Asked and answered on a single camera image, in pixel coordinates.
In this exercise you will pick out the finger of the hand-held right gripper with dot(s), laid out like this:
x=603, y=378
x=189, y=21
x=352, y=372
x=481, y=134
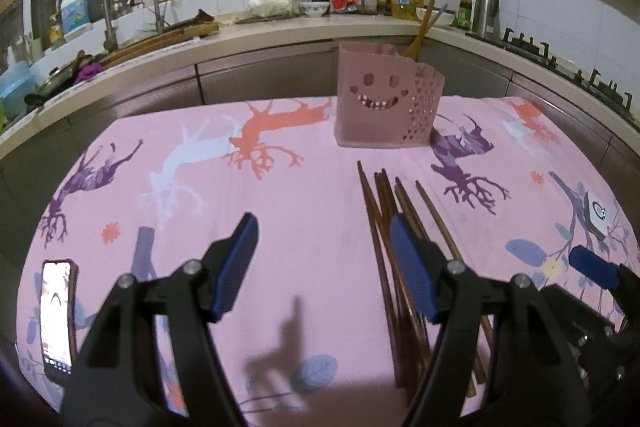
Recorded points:
x=592, y=267
x=582, y=314

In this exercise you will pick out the black wok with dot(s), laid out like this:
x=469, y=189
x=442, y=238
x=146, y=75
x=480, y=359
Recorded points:
x=55, y=84

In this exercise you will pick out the pink deer printed tablecloth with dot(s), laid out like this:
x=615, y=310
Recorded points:
x=310, y=187

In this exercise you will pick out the steel thermos kettle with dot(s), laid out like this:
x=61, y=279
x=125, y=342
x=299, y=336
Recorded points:
x=486, y=12

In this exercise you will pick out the white plastic bag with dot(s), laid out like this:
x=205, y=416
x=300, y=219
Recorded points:
x=270, y=7

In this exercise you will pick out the green glass bottle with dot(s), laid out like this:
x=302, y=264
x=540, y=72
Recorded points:
x=465, y=9

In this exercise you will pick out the bundle of dark wooden chopsticks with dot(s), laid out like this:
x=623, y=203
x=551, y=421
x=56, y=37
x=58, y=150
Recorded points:
x=385, y=227

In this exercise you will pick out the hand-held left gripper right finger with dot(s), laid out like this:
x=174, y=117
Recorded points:
x=412, y=267

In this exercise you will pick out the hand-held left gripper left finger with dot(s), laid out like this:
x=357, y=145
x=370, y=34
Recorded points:
x=235, y=267

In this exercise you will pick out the white jug with blue label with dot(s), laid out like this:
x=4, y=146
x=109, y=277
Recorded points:
x=75, y=12

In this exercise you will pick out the white bowl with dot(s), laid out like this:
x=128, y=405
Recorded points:
x=435, y=18

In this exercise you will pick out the pink smiley utensil holder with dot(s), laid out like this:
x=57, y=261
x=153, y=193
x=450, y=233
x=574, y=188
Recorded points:
x=370, y=107

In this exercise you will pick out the curved chrome faucet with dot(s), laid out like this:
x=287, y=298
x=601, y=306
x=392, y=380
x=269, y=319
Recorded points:
x=157, y=4

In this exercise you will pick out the white square device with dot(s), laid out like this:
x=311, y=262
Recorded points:
x=596, y=212

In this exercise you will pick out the purple cloth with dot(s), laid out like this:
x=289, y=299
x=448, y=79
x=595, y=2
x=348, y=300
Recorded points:
x=90, y=73

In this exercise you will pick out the kitchen counter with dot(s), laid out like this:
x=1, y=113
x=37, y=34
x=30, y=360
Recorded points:
x=300, y=29

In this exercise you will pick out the wooden cutting board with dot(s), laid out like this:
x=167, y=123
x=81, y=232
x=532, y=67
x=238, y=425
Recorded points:
x=160, y=42

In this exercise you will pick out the blue plastic basin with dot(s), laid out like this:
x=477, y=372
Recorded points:
x=17, y=87

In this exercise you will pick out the black smartphone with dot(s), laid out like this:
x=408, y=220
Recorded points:
x=57, y=322

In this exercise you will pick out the tall chrome faucet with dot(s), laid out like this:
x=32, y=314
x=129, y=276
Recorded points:
x=107, y=7

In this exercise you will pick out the black gas stove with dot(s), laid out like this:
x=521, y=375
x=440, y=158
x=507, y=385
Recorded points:
x=565, y=62

